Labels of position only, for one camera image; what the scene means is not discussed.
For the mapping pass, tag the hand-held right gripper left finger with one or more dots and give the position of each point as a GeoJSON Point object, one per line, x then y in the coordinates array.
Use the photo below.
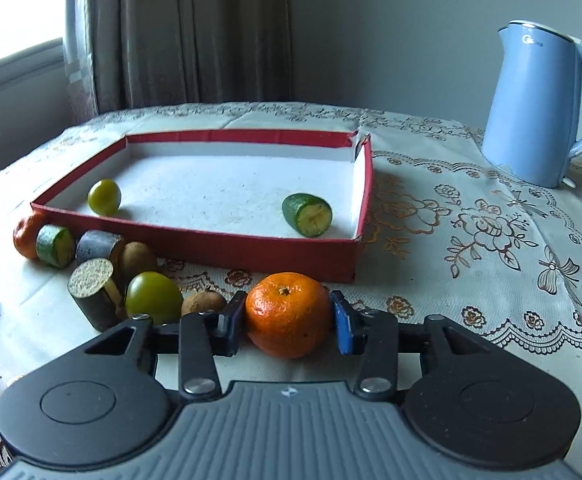
{"type": "Point", "coordinates": [231, 326]}

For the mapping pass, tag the large green tomato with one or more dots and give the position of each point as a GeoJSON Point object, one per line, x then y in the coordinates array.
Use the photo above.
{"type": "Point", "coordinates": [153, 297]}

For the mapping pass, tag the brown kiwi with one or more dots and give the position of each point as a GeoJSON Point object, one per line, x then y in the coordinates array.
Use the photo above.
{"type": "Point", "coordinates": [203, 302]}
{"type": "Point", "coordinates": [138, 260]}

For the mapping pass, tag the large orange tangerine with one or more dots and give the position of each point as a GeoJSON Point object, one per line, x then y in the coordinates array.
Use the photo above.
{"type": "Point", "coordinates": [286, 315]}

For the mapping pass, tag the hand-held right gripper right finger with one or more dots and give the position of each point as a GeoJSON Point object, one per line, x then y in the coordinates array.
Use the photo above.
{"type": "Point", "coordinates": [343, 329]}

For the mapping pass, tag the small yellow-green round fruit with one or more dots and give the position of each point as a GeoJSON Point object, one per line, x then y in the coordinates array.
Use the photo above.
{"type": "Point", "coordinates": [104, 197]}

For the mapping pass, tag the brown patterned curtain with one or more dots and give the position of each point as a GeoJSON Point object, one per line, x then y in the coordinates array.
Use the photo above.
{"type": "Point", "coordinates": [186, 35]}

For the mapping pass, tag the light blue electric kettle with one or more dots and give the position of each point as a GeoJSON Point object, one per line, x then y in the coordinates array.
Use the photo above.
{"type": "Point", "coordinates": [531, 110]}

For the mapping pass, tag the red cardboard box tray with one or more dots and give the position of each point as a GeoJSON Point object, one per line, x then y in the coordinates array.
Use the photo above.
{"type": "Point", "coordinates": [211, 180]}

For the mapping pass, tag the green cucumber piece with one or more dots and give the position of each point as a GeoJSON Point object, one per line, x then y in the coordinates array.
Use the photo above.
{"type": "Point", "coordinates": [55, 246]}
{"type": "Point", "coordinates": [307, 215]}

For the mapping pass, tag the window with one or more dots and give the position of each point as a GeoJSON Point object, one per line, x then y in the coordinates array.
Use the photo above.
{"type": "Point", "coordinates": [11, 20]}

